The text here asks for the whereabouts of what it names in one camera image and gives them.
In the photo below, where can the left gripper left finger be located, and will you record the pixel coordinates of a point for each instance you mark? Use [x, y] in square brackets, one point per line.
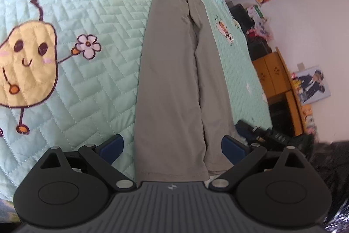
[99, 160]

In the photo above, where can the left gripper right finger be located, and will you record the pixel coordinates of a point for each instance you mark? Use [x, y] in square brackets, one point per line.
[244, 159]

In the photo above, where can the grey t-shirt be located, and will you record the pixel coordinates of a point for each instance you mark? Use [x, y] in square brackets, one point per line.
[183, 109]

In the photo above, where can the wooden cabinet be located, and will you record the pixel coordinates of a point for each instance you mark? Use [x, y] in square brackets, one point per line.
[285, 109]

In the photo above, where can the person's black clothing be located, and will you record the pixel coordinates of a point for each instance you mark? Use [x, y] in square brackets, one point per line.
[331, 163]

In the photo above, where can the framed portrait on cabinet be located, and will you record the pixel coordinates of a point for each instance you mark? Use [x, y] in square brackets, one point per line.
[311, 85]

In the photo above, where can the black chair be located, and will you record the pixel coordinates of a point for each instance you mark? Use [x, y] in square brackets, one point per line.
[255, 28]

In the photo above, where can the mint quilted bee bedspread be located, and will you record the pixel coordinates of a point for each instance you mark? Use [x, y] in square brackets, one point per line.
[70, 76]

